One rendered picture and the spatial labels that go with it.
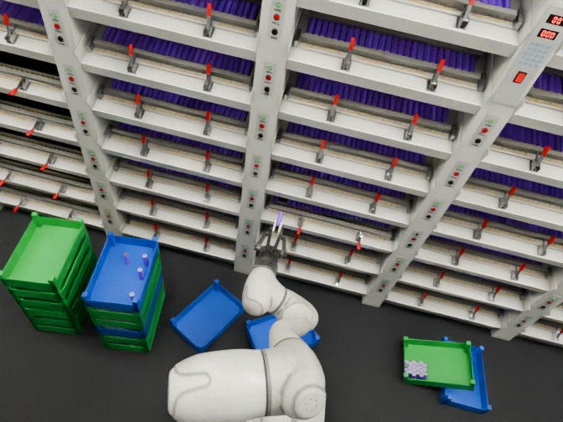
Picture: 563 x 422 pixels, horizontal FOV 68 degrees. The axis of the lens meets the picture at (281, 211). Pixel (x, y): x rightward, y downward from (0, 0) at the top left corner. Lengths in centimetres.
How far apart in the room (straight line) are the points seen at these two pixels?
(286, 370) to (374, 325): 140
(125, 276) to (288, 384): 106
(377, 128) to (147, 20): 81
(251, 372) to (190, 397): 12
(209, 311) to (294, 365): 126
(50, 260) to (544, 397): 233
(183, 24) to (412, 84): 73
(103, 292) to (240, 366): 98
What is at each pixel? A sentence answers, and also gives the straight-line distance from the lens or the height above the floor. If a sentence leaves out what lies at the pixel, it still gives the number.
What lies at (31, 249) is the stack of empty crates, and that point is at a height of 40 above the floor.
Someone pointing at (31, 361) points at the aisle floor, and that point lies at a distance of 217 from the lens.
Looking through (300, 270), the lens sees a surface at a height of 11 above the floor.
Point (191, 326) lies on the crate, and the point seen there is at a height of 0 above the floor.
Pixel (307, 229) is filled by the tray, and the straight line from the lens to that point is 184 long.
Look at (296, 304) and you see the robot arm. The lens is 142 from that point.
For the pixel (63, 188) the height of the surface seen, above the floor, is 32.
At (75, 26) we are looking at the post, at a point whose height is 118.
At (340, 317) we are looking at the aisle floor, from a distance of 221.
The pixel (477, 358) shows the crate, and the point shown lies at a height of 1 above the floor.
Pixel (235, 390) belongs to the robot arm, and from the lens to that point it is 87.
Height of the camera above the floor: 191
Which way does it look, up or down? 49 degrees down
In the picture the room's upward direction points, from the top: 13 degrees clockwise
